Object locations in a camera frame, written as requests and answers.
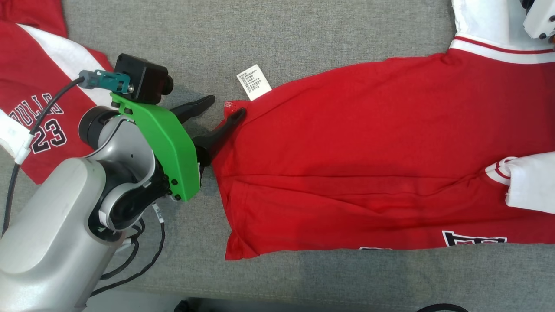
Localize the red white Bulls jersey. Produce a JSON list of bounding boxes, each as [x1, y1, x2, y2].
[[211, 0, 555, 260]]

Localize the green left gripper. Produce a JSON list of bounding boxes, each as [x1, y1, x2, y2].
[[110, 92, 247, 202]]

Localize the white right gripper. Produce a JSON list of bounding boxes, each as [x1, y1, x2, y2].
[[522, 0, 555, 42]]

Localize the black cable with teal plug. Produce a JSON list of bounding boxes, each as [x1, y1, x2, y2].
[[1, 69, 131, 237]]

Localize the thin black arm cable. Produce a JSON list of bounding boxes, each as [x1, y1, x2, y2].
[[89, 204, 166, 297]]

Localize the red Bulls 23 shorts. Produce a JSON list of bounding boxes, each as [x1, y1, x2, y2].
[[0, 0, 114, 185]]

